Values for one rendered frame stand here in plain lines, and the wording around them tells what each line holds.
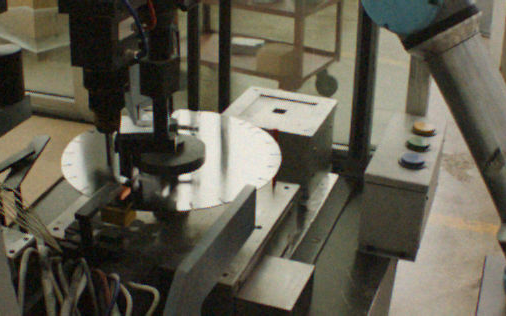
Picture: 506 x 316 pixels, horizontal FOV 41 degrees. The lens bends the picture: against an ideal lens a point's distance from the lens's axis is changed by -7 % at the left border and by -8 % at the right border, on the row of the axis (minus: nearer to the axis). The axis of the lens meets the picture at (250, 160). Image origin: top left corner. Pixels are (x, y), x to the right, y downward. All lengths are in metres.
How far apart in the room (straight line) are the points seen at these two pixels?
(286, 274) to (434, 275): 1.51
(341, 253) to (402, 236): 0.11
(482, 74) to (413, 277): 1.67
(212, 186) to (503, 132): 0.40
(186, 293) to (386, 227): 0.53
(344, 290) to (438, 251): 1.53
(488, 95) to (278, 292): 0.40
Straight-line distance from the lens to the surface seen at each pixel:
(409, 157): 1.21
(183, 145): 1.07
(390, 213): 1.19
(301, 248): 1.22
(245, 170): 1.03
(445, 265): 2.58
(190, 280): 0.75
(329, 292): 1.13
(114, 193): 0.93
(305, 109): 1.38
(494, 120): 0.89
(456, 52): 0.88
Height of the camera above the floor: 1.43
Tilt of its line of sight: 27 degrees down
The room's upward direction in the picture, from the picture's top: 1 degrees clockwise
